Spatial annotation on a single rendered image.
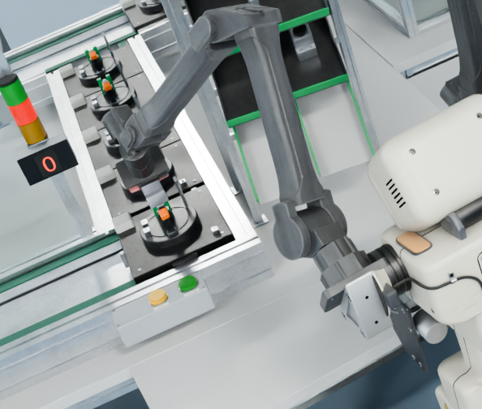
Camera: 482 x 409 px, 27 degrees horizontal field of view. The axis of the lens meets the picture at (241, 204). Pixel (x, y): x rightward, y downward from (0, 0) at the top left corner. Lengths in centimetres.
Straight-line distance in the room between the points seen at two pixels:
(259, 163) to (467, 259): 81
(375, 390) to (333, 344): 110
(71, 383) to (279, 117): 85
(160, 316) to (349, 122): 61
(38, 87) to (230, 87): 127
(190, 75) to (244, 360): 61
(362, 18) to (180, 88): 141
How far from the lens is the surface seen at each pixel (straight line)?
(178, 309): 217
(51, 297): 242
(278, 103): 169
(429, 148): 160
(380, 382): 317
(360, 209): 238
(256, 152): 230
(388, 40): 305
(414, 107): 269
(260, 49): 169
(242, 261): 223
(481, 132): 163
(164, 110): 196
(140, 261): 229
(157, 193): 227
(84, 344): 226
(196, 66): 184
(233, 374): 208
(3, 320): 244
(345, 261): 164
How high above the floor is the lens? 224
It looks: 33 degrees down
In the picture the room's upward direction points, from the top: 21 degrees counter-clockwise
